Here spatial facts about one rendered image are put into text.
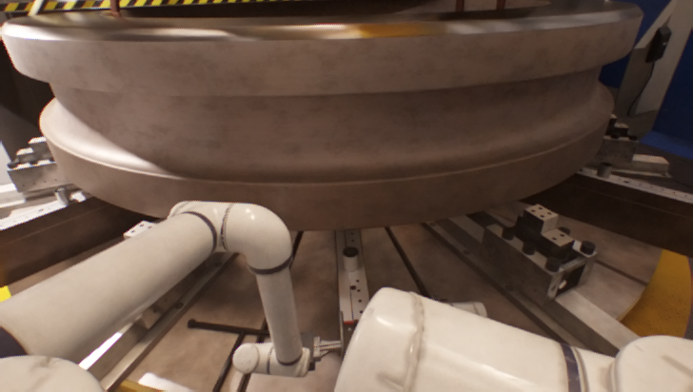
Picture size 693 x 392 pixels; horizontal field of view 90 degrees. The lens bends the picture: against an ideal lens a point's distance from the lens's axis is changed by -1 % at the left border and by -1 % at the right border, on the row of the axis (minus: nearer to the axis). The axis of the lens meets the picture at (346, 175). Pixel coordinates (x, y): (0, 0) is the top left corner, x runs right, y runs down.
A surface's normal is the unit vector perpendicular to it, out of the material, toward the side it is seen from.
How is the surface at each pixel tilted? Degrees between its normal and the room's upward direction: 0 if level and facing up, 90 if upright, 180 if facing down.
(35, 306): 30
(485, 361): 3
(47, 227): 90
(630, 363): 5
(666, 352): 7
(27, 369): 9
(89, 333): 88
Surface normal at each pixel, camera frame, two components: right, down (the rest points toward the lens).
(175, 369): -0.02, -0.88
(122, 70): -0.30, 0.45
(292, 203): -0.03, 0.47
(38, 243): 0.75, 0.30
